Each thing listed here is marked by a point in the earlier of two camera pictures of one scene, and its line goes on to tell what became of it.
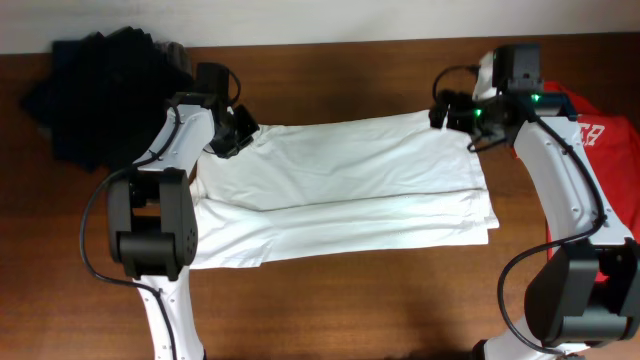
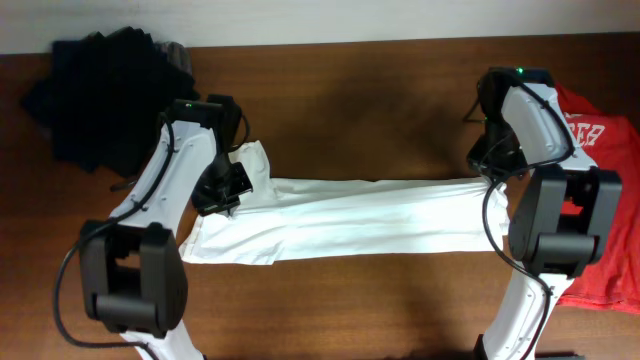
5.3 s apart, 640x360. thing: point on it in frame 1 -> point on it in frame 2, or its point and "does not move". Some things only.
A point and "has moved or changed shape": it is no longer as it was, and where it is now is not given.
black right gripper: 451,116 -> 493,163
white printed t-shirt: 329,186 has moved or changed shape
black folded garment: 107,98 does not move
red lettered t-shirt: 612,142 does not move
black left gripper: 239,133 -> 220,195
